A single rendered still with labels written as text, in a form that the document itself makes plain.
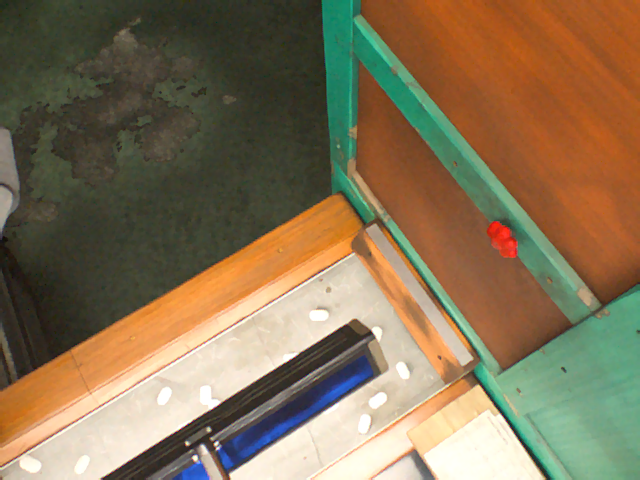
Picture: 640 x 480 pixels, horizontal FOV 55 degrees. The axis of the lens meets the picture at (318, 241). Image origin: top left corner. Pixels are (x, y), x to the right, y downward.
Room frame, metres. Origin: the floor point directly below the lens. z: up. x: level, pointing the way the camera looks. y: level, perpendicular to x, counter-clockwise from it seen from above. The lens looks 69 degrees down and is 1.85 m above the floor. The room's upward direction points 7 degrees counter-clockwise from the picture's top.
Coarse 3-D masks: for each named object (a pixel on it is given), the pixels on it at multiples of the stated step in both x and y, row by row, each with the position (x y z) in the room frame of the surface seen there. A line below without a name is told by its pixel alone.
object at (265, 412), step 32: (352, 320) 0.19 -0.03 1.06; (320, 352) 0.14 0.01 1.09; (352, 352) 0.13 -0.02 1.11; (256, 384) 0.12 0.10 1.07; (288, 384) 0.11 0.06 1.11; (320, 384) 0.10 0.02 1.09; (352, 384) 0.10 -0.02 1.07; (224, 416) 0.08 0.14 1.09; (256, 416) 0.07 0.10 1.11; (288, 416) 0.07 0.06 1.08; (160, 448) 0.05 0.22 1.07; (192, 448) 0.05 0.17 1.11; (224, 448) 0.04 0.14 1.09; (256, 448) 0.04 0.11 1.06
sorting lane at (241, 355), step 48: (336, 288) 0.33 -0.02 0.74; (240, 336) 0.26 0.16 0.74; (288, 336) 0.25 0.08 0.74; (384, 336) 0.22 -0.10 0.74; (144, 384) 0.19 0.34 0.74; (192, 384) 0.18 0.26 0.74; (240, 384) 0.17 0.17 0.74; (384, 384) 0.14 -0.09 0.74; (432, 384) 0.13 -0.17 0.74; (96, 432) 0.12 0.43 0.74; (144, 432) 0.11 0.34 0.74; (336, 432) 0.07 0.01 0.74
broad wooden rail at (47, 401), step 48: (288, 240) 0.42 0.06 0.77; (336, 240) 0.41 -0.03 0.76; (192, 288) 0.35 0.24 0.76; (240, 288) 0.34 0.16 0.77; (288, 288) 0.34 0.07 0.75; (96, 336) 0.28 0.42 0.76; (144, 336) 0.27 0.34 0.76; (192, 336) 0.26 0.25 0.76; (48, 384) 0.21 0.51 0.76; (96, 384) 0.20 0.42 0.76; (0, 432) 0.13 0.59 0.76; (48, 432) 0.13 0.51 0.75
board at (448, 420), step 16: (464, 400) 0.09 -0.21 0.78; (480, 400) 0.09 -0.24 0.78; (432, 416) 0.07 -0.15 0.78; (448, 416) 0.07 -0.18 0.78; (464, 416) 0.07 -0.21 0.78; (416, 432) 0.05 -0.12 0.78; (432, 432) 0.05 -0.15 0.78; (448, 432) 0.04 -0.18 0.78; (512, 432) 0.03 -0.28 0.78; (416, 448) 0.03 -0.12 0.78; (432, 448) 0.02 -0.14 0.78
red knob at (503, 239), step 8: (496, 224) 0.22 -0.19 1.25; (488, 232) 0.22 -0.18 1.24; (496, 232) 0.21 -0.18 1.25; (504, 232) 0.21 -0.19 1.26; (512, 232) 0.21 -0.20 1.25; (496, 240) 0.21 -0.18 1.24; (504, 240) 0.20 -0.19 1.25; (512, 240) 0.20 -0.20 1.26; (496, 248) 0.21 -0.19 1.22; (504, 248) 0.20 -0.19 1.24; (512, 248) 0.19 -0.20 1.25; (504, 256) 0.19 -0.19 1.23; (512, 256) 0.19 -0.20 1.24
